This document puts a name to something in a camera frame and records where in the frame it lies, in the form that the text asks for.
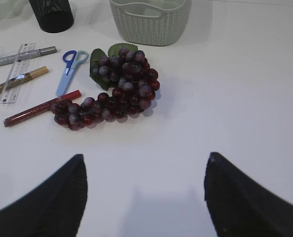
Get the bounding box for blue scissors with sheath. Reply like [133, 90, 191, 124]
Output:
[56, 50, 89, 97]

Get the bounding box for light green woven basket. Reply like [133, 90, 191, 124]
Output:
[109, 0, 191, 46]

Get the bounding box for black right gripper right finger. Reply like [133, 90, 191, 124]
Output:
[204, 152, 293, 237]

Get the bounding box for red glitter marker pen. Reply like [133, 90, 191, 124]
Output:
[3, 90, 82, 127]

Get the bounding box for black mesh pen cup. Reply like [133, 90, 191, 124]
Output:
[29, 0, 74, 34]

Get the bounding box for gold glitter marker pen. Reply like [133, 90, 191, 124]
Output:
[0, 66, 49, 94]

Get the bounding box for purple red grape bunch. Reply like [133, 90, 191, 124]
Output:
[50, 43, 160, 130]

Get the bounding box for clear plastic ruler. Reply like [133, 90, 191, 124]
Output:
[0, 43, 36, 105]

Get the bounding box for silver glitter marker pen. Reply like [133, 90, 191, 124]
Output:
[0, 46, 57, 66]

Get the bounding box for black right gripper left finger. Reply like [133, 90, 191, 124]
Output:
[0, 154, 88, 237]

